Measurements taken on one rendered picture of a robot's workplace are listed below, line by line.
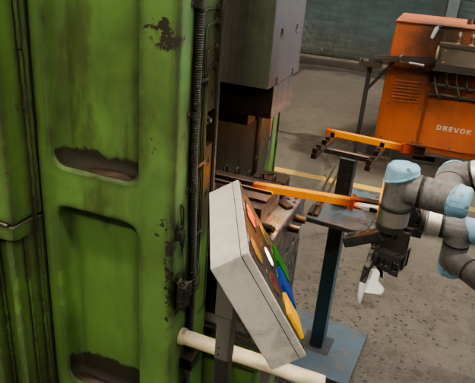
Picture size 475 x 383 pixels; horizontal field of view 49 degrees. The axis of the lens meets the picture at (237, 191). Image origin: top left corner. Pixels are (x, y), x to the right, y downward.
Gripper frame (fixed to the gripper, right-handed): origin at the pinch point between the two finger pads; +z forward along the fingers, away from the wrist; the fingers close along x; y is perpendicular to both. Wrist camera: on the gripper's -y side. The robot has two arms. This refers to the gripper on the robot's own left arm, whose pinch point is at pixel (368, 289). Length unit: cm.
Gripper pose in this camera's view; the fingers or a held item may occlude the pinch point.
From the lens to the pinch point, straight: 142.0
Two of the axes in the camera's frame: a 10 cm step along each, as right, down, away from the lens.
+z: -0.7, 9.1, 4.1
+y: 8.1, 3.0, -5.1
